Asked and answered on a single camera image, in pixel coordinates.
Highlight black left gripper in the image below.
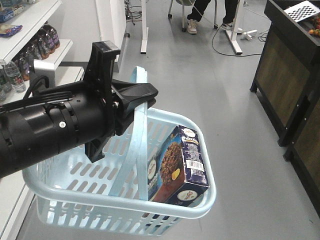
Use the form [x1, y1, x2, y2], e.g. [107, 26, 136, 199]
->
[37, 40, 160, 164]

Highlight light blue plastic basket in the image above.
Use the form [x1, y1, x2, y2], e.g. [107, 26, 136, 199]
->
[21, 66, 217, 237]

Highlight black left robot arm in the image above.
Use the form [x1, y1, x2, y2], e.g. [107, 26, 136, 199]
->
[0, 41, 158, 177]

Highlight white desk leg left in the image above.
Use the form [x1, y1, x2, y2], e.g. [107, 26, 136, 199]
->
[140, 0, 149, 55]

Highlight white desk leg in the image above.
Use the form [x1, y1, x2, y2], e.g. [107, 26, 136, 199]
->
[222, 0, 245, 56]
[140, 0, 149, 55]

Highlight blue chocolate cookie box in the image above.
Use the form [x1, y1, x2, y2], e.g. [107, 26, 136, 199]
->
[147, 125, 210, 207]

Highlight white store shelving unit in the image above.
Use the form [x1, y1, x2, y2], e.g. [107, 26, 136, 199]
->
[0, 0, 86, 240]

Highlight white desk leg right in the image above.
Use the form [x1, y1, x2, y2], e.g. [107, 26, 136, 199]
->
[222, 0, 245, 56]

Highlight seated person legs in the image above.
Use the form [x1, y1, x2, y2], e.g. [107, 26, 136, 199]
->
[187, 0, 238, 35]

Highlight wooden black-framed display stand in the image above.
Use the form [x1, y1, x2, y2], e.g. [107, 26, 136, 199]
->
[250, 0, 320, 146]

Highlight checkerboard calibration board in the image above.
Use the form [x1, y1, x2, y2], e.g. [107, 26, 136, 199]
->
[284, 0, 320, 23]

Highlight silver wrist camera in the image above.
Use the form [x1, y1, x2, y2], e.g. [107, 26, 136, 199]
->
[29, 59, 56, 88]

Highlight black floor cable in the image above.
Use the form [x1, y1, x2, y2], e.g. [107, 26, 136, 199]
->
[211, 23, 266, 57]

